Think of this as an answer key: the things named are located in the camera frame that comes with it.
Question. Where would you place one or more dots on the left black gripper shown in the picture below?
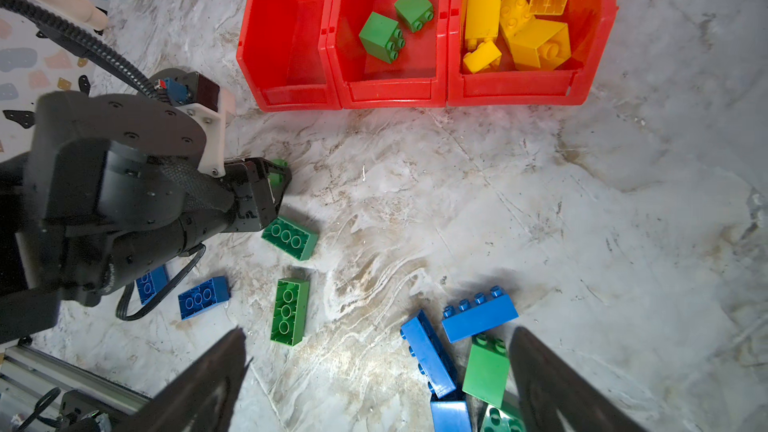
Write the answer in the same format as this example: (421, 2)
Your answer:
(110, 189)

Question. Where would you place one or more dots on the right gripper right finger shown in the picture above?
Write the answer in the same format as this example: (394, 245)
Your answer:
(552, 395)

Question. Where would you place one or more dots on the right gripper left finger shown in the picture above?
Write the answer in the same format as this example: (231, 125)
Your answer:
(203, 397)

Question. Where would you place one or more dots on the yellow brick mid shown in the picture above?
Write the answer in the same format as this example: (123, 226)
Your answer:
(542, 45)

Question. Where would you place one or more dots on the light green square brick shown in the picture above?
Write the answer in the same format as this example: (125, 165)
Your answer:
(415, 13)
(277, 179)

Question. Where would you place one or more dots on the yellow square brick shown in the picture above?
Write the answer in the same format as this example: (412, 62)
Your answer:
(481, 22)

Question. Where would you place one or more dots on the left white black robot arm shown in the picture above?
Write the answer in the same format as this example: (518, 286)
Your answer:
(17, 318)

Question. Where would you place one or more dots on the dark green long brick upper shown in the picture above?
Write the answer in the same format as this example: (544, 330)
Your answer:
(291, 238)

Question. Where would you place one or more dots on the dark green long brick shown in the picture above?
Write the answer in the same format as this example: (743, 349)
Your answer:
(505, 418)
(291, 238)

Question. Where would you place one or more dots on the dark green long brick right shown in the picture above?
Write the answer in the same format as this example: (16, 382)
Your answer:
(505, 418)

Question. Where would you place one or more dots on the blue square brick right lower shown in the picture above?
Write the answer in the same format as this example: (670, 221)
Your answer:
(450, 413)

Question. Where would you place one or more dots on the blue long brick lower left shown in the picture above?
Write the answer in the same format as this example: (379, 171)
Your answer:
(203, 297)

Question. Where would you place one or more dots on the blue long brick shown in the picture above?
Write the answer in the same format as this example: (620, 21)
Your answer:
(485, 311)
(203, 297)

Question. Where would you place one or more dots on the blue long brick right upper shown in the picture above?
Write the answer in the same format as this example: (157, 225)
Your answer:
(485, 311)

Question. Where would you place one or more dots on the green long brick lower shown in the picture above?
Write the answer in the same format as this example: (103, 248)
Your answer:
(290, 311)

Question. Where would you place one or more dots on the blue brick far left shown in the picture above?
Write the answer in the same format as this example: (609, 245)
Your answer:
(151, 283)

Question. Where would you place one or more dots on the left red bin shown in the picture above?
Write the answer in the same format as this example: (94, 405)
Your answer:
(283, 57)

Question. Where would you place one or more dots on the red bin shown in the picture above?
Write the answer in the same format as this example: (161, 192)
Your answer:
(590, 23)
(416, 79)
(283, 57)

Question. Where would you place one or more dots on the blue long brick right diagonal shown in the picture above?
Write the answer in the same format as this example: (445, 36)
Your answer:
(433, 360)

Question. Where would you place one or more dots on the green square brick centre right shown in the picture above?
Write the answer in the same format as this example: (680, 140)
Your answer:
(382, 38)

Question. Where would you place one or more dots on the middle red bin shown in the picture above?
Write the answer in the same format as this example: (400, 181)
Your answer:
(416, 79)

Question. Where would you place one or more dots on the right red bin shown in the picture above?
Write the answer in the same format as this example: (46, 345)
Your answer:
(590, 23)

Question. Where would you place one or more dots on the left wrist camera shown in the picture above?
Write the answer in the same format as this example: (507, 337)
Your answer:
(207, 103)

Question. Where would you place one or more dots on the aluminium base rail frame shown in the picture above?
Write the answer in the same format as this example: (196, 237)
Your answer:
(42, 393)

